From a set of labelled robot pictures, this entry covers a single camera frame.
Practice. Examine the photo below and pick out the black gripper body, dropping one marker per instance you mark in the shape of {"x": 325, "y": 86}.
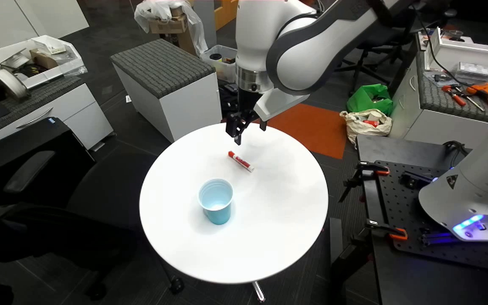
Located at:
{"x": 239, "y": 103}

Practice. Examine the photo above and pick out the red marker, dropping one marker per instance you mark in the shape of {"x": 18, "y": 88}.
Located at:
{"x": 239, "y": 161}

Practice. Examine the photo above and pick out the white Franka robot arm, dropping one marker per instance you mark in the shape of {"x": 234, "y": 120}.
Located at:
{"x": 288, "y": 34}

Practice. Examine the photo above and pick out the light blue plastic cup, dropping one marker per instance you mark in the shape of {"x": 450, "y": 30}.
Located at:
{"x": 217, "y": 205}

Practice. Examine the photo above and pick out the white plastic bin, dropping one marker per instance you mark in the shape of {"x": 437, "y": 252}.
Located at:
{"x": 220, "y": 59}

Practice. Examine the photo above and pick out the orange floor mat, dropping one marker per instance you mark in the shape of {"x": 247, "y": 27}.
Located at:
{"x": 311, "y": 127}

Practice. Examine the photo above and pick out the white cabinet with grey cushion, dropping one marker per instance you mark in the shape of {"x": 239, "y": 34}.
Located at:
{"x": 164, "y": 90}
{"x": 452, "y": 115}

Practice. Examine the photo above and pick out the white tote bag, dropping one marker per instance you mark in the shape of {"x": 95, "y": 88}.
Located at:
{"x": 364, "y": 125}

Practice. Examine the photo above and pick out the green bag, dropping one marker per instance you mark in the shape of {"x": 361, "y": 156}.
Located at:
{"x": 371, "y": 96}

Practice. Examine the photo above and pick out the black orange bar clamp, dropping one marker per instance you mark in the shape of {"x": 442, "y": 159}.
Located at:
{"x": 388, "y": 230}
{"x": 372, "y": 169}

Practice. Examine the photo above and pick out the white plastic bag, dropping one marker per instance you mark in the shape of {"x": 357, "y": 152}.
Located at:
{"x": 159, "y": 13}

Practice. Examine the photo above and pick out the white table leg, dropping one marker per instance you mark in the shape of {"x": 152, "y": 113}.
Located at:
{"x": 257, "y": 290}

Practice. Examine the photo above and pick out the black office chair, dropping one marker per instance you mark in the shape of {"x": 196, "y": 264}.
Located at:
{"x": 45, "y": 191}

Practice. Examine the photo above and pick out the white desk with dark top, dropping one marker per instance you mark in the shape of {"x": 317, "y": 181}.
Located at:
{"x": 29, "y": 112}

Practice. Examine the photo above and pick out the white storage tray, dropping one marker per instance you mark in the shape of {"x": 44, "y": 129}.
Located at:
{"x": 464, "y": 52}

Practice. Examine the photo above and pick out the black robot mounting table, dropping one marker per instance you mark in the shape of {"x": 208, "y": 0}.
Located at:
{"x": 423, "y": 264}

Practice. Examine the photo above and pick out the white box of clutter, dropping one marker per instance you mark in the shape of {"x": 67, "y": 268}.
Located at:
{"x": 29, "y": 59}

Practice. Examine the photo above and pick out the orange hand tool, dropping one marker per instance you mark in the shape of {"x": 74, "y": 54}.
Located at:
{"x": 483, "y": 90}

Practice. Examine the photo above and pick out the white tape roll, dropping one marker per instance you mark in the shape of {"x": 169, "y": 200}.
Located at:
{"x": 6, "y": 81}

